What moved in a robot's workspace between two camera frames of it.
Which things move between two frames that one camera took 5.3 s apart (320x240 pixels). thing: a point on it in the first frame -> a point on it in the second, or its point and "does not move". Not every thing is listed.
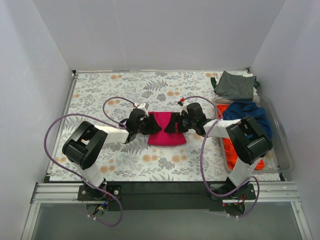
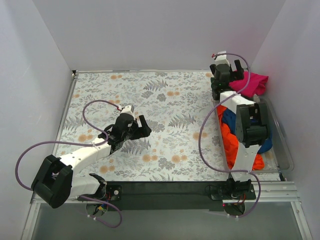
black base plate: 165,196 does not move
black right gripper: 176,122 -> 233,73
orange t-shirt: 231,153 does not move
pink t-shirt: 163,138 -> 256,84
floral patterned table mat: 161,126 does not move
